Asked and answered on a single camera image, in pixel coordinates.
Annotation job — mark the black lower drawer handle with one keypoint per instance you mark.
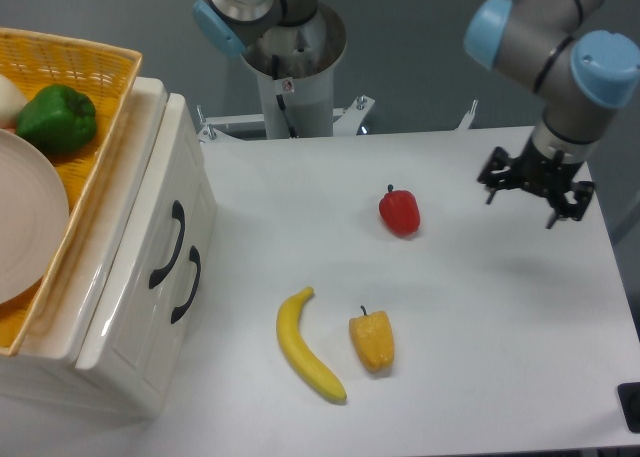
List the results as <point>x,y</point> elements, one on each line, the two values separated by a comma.
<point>188,285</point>

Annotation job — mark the pink round plate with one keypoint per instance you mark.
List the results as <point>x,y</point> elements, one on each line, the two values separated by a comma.
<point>34,215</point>

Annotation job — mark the white metal table bracket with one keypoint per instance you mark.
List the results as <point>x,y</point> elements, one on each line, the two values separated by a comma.
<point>468,117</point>

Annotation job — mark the yellow banana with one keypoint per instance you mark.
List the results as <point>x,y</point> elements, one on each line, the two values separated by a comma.
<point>297,353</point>

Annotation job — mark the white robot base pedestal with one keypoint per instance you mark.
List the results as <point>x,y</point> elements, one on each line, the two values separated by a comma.
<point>294,69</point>

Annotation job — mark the yellow woven basket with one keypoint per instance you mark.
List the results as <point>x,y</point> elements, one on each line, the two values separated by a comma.
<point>106,74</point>

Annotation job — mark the white onion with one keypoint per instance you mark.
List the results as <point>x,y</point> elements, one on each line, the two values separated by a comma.
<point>12,102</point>

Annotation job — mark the yellow bell pepper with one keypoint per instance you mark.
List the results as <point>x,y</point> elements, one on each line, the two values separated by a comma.
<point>373,341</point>

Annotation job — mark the black object at table edge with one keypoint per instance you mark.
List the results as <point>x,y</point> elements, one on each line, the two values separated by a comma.
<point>629,396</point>

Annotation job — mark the white drawer cabinet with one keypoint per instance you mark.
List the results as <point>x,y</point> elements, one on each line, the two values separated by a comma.
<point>46,365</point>

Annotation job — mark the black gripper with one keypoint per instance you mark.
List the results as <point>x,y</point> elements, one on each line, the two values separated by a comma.
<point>548,177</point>

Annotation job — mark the green bell pepper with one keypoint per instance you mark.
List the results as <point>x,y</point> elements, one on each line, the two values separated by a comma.
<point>58,120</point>

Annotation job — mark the red bell pepper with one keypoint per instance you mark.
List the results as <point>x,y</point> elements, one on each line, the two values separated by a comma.
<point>399,211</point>

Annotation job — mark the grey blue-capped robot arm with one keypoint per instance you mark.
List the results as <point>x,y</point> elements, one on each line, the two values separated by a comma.
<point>583,81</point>

